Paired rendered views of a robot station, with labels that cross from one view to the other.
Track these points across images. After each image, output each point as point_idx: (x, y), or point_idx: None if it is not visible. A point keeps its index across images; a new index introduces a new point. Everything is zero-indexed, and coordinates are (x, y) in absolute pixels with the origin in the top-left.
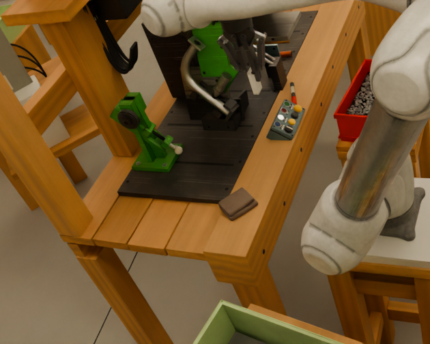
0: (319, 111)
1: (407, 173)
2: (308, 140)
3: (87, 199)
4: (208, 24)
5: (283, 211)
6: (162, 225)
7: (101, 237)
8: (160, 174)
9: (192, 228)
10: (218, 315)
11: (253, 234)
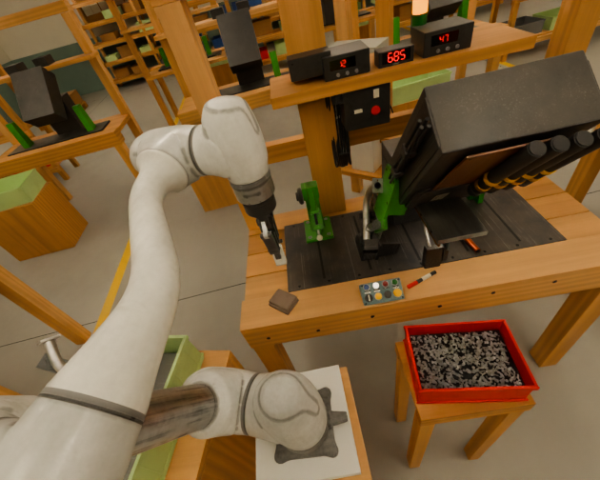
0: (430, 309)
1: (279, 440)
2: (392, 316)
3: (278, 215)
4: (173, 192)
5: (313, 333)
6: (264, 266)
7: (250, 240)
8: (304, 239)
9: (264, 284)
10: (177, 339)
11: (259, 326)
